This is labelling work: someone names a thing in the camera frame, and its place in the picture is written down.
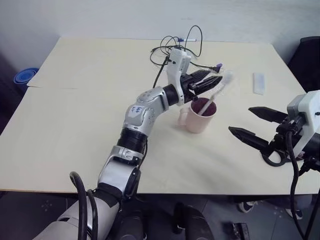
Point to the dark rounded shape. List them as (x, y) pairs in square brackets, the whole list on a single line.
[(195, 222), (132, 225)]

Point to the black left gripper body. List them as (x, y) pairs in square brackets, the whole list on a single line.
[(188, 83)]

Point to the white flat plastic case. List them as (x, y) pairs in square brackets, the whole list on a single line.
[(258, 83)]

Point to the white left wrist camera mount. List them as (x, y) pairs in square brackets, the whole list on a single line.
[(176, 65)]

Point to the blue stacked bowls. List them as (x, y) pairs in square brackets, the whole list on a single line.
[(25, 76)]

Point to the white and black sneaker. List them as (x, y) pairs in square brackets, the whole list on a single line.
[(295, 213), (247, 206)]

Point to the white marker with blue cap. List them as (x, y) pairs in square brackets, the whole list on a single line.
[(187, 40)]

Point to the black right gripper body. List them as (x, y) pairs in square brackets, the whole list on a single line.
[(281, 140)]

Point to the white toothbrush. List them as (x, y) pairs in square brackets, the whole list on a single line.
[(212, 98)]

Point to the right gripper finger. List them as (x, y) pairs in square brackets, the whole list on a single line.
[(268, 114), (250, 138)]

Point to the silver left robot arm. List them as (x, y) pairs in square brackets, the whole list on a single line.
[(140, 112)]

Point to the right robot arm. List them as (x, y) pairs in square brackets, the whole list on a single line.
[(313, 163)]

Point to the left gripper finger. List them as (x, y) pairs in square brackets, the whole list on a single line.
[(201, 74), (208, 82)]

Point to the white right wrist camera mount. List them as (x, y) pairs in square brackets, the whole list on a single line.
[(310, 112)]

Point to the pink mug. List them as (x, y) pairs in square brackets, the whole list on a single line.
[(195, 123)]

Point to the black chair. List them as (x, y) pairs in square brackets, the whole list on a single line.
[(308, 65)]

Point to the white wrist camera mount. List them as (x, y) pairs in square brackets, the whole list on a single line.
[(310, 112), (176, 65)]

